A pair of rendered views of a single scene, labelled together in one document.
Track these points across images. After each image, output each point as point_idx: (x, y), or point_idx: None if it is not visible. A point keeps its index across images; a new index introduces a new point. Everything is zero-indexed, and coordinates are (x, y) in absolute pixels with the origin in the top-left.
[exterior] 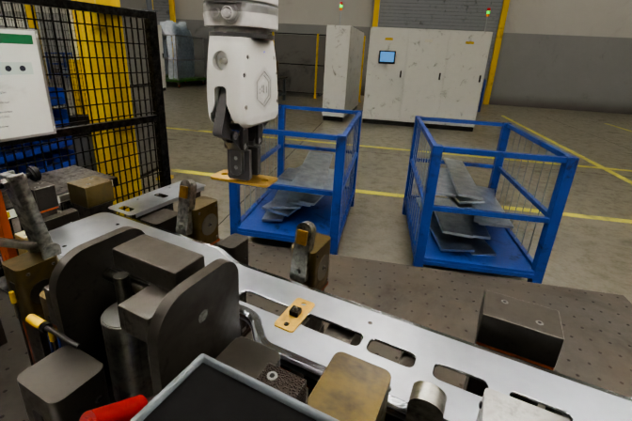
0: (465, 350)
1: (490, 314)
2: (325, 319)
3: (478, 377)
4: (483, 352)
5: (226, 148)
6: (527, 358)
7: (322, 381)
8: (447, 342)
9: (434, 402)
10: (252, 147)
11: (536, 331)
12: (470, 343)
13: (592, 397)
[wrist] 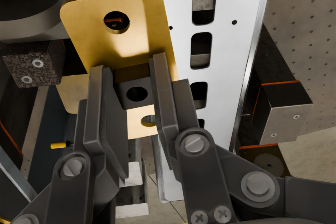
0: (231, 94)
1: (272, 112)
2: None
3: (206, 104)
4: (235, 103)
5: (62, 160)
6: (254, 112)
7: (82, 77)
8: (236, 82)
9: None
10: (168, 164)
11: (262, 134)
12: (244, 94)
13: (221, 146)
